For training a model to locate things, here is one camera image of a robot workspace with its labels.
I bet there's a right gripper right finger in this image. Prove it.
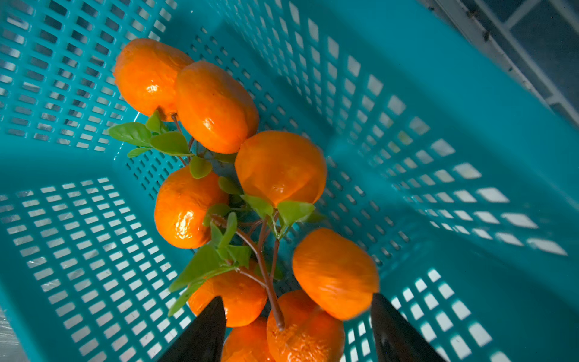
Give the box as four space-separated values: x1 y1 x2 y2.
371 293 445 362

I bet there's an orange pair with leaves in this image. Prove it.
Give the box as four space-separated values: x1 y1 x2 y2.
113 39 259 155

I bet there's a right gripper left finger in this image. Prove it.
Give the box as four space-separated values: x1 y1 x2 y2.
158 296 226 362

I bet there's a teal plastic basket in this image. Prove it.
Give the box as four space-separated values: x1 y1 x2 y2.
1 1 578 361

